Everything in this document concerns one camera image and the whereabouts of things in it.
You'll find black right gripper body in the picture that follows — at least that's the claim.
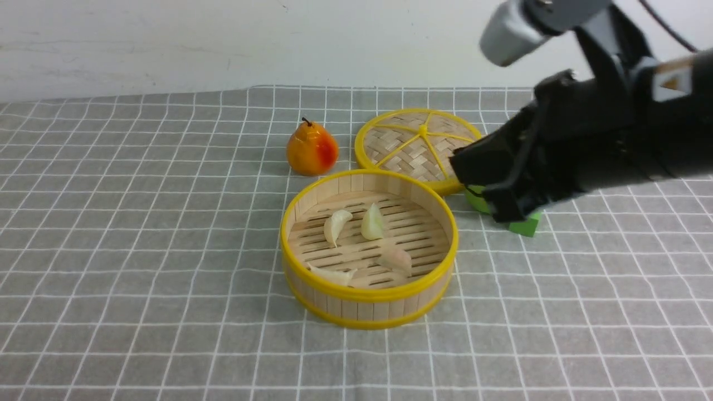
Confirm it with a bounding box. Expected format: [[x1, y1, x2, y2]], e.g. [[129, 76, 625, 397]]
[[449, 71, 641, 223]]

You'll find cream toy dumpling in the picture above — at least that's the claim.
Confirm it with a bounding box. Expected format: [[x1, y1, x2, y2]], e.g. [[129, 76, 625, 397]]
[[306, 263, 357, 287]]

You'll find green foam cube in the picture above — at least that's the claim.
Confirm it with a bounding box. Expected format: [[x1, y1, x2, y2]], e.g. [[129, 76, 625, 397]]
[[507, 212, 541, 238]]

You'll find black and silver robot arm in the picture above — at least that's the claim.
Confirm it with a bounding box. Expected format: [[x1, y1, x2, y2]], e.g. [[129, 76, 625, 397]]
[[449, 1, 712, 223]]

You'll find orange toy pear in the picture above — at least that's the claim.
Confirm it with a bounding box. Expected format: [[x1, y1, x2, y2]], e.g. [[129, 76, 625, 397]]
[[286, 117, 340, 176]]

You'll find pale green toy dumpling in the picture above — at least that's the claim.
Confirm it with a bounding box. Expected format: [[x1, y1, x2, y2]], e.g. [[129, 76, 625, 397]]
[[360, 203, 385, 241]]

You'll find pinkish toy dumpling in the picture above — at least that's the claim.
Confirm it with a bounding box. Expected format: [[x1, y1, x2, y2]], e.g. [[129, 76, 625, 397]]
[[377, 246, 412, 277]]

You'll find woven bamboo steamer lid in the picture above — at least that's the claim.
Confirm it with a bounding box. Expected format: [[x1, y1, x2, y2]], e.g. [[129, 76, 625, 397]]
[[354, 109, 482, 196]]

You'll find white toy dumpling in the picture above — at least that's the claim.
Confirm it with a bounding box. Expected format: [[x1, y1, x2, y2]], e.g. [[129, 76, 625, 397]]
[[323, 209, 353, 248]]

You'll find yellow-rimmed bamboo steamer tray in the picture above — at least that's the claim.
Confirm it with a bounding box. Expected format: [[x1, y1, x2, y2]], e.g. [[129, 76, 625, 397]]
[[279, 170, 459, 330]]

